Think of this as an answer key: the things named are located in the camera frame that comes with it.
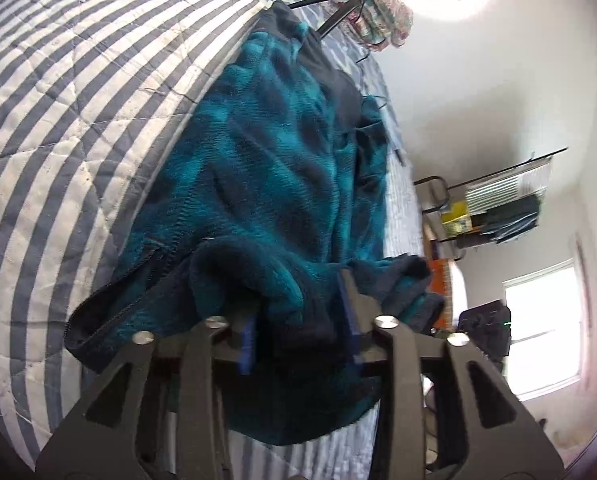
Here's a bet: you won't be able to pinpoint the striped hanging cloth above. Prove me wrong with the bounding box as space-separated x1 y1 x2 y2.
465 167 551 213

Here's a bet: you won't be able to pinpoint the teal plaid fleece jacket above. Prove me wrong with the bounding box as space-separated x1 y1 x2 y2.
64 1 446 446

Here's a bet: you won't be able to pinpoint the dark hanging clothes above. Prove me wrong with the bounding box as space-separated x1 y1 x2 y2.
481 195 544 243

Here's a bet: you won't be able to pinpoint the orange box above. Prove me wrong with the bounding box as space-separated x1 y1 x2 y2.
425 257 454 331

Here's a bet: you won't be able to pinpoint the grey white striped quilt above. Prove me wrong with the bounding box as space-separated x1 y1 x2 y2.
0 0 379 480

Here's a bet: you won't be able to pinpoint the window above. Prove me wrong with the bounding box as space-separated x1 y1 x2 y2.
503 260 586 401

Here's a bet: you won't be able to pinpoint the wall shelf with books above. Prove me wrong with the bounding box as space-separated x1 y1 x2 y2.
413 146 569 261

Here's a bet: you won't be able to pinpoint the folded floral quilt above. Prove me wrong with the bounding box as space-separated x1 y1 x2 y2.
298 0 414 51

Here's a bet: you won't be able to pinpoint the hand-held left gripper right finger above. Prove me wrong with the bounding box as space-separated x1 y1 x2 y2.
338 269 564 480

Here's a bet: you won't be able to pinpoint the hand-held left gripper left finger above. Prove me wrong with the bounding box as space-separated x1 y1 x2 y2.
34 314 256 480

